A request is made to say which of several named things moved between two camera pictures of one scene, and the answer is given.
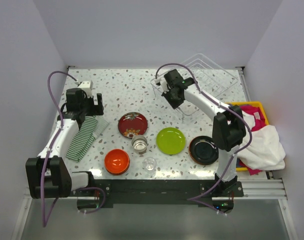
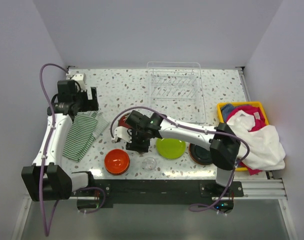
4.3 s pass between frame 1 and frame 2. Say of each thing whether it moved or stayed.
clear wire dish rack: moved
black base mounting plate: stayed
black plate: stayed
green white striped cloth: stayed
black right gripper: moved
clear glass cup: stayed
